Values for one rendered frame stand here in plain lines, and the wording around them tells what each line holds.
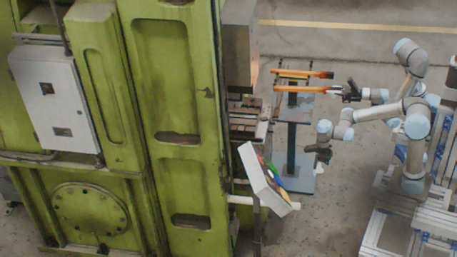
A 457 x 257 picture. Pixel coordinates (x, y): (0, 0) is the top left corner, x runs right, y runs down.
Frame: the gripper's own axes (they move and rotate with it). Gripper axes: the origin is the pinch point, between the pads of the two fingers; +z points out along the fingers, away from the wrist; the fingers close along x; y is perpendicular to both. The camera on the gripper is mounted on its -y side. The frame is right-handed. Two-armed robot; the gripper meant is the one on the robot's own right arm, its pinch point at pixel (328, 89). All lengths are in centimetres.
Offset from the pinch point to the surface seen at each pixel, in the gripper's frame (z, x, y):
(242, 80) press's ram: 46, -31, -29
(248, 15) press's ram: 42, -22, -65
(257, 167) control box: 31, -75, -8
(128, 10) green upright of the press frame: 91, -55, -87
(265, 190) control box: 26, -88, -6
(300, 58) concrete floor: 35, 183, 116
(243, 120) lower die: 50, -19, 13
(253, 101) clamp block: 47.4, 0.9, 14.7
